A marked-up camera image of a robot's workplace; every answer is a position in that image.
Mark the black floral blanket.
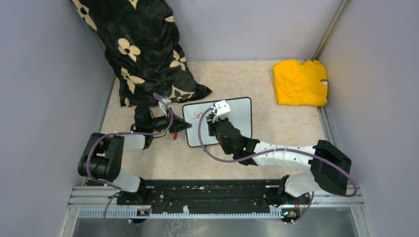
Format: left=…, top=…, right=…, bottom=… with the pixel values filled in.
left=72, top=0, right=211, bottom=107

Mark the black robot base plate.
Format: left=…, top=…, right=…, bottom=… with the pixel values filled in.
left=116, top=179, right=310, bottom=215

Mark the black framed whiteboard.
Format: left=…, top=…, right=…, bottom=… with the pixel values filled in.
left=182, top=97, right=252, bottom=148

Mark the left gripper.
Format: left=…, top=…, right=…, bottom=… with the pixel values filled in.
left=148, top=107, right=192, bottom=134

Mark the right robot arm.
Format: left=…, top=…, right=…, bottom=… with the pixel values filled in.
left=206, top=116, right=356, bottom=203

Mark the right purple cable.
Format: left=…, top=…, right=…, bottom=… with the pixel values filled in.
left=197, top=108, right=359, bottom=198

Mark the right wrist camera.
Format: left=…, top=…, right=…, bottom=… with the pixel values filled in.
left=211, top=100, right=231, bottom=122

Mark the yellow folded cloth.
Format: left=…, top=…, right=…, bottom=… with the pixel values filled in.
left=272, top=59, right=329, bottom=107

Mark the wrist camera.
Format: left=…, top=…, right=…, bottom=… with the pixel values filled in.
left=158, top=97, right=171, bottom=117
left=211, top=100, right=231, bottom=122

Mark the aluminium side rail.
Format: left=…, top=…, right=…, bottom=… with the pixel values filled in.
left=317, top=106, right=365, bottom=208

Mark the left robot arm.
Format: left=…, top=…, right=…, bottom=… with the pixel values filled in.
left=78, top=105, right=192, bottom=204

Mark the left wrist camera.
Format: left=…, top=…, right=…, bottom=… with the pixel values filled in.
left=158, top=97, right=171, bottom=117

